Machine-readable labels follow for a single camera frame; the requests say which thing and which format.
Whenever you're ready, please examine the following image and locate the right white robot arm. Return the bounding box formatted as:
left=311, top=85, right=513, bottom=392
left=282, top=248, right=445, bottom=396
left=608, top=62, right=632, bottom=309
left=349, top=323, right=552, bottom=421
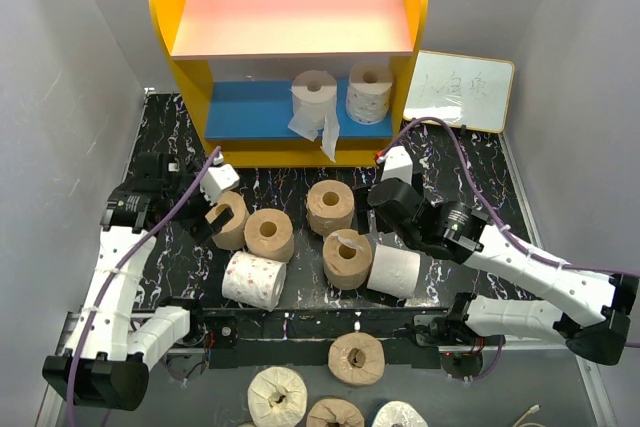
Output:
left=353, top=178, right=639, bottom=366

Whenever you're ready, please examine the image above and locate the white dotted roll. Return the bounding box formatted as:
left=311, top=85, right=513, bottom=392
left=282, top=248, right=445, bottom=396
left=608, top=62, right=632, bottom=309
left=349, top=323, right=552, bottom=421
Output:
left=346, top=61, right=393, bottom=125

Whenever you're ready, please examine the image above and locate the plain white lying roll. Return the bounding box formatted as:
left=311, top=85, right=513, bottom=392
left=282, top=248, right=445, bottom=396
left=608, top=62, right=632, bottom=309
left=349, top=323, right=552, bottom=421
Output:
left=367, top=244, right=421, bottom=299

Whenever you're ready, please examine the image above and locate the wrapped tan roll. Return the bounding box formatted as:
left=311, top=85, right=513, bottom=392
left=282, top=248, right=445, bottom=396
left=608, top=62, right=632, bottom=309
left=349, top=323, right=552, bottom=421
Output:
left=306, top=398, right=365, bottom=427
left=328, top=332, right=386, bottom=387

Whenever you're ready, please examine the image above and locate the wrapped white roll bottom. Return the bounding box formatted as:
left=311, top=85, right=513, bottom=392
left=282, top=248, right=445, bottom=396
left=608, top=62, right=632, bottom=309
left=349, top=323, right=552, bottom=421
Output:
left=368, top=401, right=428, bottom=427

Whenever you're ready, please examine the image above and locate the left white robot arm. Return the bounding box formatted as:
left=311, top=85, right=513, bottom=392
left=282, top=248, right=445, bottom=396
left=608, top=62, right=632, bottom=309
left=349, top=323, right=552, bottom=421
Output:
left=42, top=148, right=239, bottom=411

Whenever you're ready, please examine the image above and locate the white paper roll sheet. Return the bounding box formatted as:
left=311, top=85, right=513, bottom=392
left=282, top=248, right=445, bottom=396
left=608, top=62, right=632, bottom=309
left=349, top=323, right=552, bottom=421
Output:
left=288, top=70, right=340, bottom=162

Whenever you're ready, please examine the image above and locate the tan roll with white scrap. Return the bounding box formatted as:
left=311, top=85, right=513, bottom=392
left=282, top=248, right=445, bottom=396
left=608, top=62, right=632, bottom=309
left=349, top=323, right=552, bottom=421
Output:
left=322, top=229, right=373, bottom=290

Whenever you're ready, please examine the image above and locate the wrapped white roll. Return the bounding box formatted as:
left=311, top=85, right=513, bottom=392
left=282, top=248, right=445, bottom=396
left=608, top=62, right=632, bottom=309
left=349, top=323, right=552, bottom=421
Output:
left=368, top=401, right=428, bottom=427
left=247, top=366, right=308, bottom=427

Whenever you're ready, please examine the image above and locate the white patterned paper roll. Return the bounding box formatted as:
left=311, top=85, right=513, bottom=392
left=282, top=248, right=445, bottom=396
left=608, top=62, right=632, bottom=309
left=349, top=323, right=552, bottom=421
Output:
left=221, top=251, right=287, bottom=312

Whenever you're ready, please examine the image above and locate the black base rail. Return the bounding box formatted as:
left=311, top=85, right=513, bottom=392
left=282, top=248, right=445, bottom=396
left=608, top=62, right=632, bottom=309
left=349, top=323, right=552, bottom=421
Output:
left=169, top=307, right=499, bottom=369

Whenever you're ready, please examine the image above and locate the wrapped tan roll bottom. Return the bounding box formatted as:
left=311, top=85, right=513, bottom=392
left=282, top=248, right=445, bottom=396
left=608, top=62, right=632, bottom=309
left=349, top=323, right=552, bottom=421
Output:
left=306, top=398, right=365, bottom=427

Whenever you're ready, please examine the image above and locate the white cable end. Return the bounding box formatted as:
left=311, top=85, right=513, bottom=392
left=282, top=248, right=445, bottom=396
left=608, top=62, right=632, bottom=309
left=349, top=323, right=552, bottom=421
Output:
left=512, top=402, right=542, bottom=427

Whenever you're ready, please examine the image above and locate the small whiteboard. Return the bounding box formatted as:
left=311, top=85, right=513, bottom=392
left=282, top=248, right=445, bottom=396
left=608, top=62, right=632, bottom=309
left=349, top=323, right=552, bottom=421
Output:
left=403, top=51, right=515, bottom=133

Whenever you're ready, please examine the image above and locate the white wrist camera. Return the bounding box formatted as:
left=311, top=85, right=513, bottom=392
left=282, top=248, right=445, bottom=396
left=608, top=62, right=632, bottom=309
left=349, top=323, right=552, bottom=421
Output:
left=377, top=145, right=414, bottom=184
left=199, top=164, right=240, bottom=206

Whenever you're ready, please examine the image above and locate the tan paper roll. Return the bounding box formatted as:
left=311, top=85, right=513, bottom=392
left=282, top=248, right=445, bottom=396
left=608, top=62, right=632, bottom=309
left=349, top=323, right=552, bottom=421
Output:
left=244, top=208, right=294, bottom=263
left=306, top=180, right=355, bottom=237
left=206, top=191, right=249, bottom=251

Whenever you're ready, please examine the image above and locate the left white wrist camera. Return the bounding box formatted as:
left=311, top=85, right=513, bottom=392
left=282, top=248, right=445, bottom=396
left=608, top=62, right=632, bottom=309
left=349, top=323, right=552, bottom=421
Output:
left=199, top=164, right=240, bottom=206

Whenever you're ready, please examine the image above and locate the yellow shelf unit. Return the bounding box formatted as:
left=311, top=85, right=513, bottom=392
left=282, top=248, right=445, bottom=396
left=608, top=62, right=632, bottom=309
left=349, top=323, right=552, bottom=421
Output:
left=148, top=0, right=428, bottom=167

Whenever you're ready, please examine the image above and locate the wrapped tan roll front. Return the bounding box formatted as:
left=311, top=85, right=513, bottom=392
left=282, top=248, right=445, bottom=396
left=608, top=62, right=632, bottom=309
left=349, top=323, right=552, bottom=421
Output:
left=328, top=332, right=386, bottom=387

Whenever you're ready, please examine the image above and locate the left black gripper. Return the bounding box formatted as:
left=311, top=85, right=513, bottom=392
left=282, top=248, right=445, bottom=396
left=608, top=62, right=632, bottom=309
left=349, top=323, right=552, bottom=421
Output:
left=164, top=163, right=233, bottom=244

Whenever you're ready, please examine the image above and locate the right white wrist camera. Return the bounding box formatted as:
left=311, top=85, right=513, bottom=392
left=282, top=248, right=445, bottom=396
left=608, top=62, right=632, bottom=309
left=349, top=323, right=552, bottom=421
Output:
left=377, top=145, right=414, bottom=184

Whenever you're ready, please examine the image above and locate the wrapped white roll front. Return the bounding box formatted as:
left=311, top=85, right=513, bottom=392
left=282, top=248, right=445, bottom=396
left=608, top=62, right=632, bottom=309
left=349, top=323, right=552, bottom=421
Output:
left=247, top=366, right=308, bottom=427

